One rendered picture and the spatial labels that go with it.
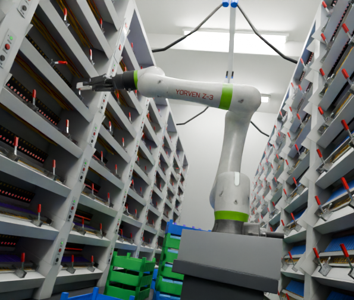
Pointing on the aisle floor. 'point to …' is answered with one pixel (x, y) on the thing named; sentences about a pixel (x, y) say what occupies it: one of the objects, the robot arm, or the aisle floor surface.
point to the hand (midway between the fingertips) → (84, 86)
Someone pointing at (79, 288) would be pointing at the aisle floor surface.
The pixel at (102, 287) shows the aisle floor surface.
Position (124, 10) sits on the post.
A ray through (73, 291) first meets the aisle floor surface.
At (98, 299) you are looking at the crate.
